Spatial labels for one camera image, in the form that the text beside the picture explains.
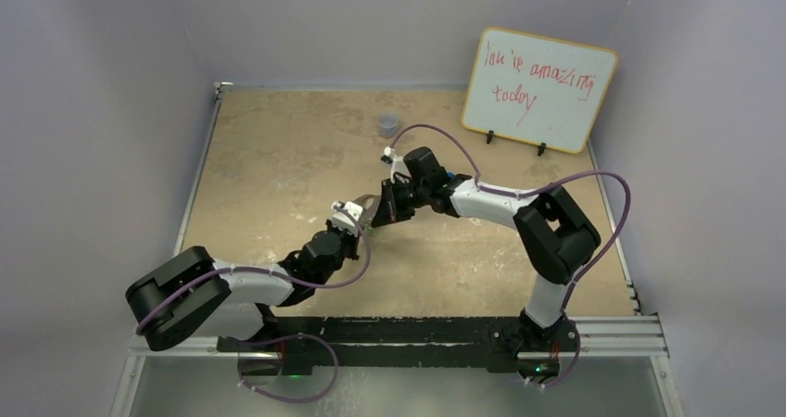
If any small grey cup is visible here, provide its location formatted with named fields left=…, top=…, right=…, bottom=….
left=377, top=113, right=399, bottom=138

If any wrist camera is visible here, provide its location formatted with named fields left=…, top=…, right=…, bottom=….
left=328, top=201, right=364, bottom=234
left=380, top=146, right=411, bottom=183

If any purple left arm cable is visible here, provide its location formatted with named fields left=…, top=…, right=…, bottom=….
left=135, top=204, right=374, bottom=336

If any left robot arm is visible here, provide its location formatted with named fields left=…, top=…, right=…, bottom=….
left=124, top=223, right=371, bottom=351

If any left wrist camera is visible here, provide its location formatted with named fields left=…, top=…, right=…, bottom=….
left=328, top=201, right=364, bottom=234

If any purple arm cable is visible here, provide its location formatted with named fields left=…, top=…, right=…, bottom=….
left=390, top=122, right=634, bottom=311
left=135, top=204, right=374, bottom=336

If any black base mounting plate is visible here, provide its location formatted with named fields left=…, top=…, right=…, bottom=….
left=217, top=316, right=579, bottom=376

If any aluminium frame rail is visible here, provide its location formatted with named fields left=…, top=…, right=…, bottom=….
left=127, top=314, right=670, bottom=359

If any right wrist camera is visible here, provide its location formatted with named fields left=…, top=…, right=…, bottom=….
left=380, top=146, right=411, bottom=183

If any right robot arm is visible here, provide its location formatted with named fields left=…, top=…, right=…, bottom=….
left=370, top=146, right=601, bottom=349

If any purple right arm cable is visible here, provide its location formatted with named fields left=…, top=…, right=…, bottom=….
left=390, top=122, right=634, bottom=311

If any whiteboard with red writing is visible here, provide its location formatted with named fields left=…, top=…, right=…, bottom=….
left=462, top=27, right=619, bottom=154

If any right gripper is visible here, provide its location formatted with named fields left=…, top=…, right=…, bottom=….
left=374, top=177, right=431, bottom=228

